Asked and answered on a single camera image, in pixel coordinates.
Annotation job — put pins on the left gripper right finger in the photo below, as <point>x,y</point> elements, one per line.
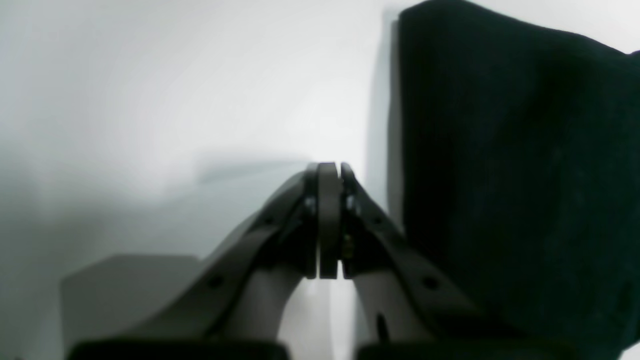
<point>413,310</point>

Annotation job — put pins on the black T-shirt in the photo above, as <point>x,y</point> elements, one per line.
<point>521,160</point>

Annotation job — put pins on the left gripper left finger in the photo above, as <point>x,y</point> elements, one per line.
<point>173,307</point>

